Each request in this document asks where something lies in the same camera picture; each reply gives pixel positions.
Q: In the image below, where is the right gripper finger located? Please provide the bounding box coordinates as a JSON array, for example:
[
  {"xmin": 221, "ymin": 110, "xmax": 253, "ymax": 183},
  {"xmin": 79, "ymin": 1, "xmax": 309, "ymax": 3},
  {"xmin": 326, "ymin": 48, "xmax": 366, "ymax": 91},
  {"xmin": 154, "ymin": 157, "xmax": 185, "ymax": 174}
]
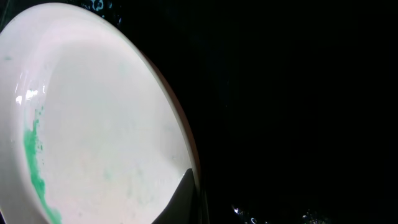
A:
[{"xmin": 152, "ymin": 168, "xmax": 199, "ymax": 224}]

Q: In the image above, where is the white plate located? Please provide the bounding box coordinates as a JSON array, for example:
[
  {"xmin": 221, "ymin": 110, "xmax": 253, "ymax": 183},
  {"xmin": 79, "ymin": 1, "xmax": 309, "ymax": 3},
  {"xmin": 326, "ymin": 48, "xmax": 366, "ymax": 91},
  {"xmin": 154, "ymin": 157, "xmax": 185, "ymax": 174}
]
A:
[{"xmin": 1, "ymin": 3, "xmax": 203, "ymax": 223}]

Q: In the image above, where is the round dark tray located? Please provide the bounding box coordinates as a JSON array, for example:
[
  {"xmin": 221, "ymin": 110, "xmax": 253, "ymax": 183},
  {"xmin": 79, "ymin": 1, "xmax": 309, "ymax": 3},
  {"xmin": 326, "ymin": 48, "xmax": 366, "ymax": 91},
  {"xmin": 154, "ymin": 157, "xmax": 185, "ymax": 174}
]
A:
[{"xmin": 1, "ymin": 1, "xmax": 397, "ymax": 223}]

